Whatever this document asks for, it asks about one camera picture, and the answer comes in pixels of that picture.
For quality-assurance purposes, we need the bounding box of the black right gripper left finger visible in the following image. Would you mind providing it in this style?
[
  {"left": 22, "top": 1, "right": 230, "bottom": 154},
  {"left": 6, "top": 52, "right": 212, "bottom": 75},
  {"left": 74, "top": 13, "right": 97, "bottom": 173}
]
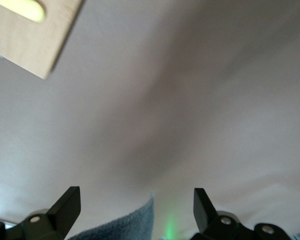
[{"left": 0, "top": 186, "right": 81, "bottom": 240}]

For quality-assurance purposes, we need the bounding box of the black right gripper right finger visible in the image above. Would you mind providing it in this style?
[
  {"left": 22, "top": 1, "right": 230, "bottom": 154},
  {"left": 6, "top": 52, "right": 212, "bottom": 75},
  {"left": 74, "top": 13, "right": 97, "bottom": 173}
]
[{"left": 193, "top": 187, "right": 291, "bottom": 240}]

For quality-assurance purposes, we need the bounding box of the dark grey microfibre cloth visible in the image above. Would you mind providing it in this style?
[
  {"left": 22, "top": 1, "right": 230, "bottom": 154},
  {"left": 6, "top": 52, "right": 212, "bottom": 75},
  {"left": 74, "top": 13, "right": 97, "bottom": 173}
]
[{"left": 67, "top": 191, "right": 156, "bottom": 240}]

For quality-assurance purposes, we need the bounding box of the wooden cutting board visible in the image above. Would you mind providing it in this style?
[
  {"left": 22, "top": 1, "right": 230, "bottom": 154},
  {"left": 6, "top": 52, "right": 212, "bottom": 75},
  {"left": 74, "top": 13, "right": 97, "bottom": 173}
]
[{"left": 0, "top": 0, "right": 86, "bottom": 81}]

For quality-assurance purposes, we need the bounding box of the yellow plastic knife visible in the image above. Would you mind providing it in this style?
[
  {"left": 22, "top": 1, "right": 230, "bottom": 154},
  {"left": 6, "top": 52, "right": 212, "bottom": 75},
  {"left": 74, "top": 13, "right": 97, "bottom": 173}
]
[{"left": 0, "top": 0, "right": 46, "bottom": 23}]

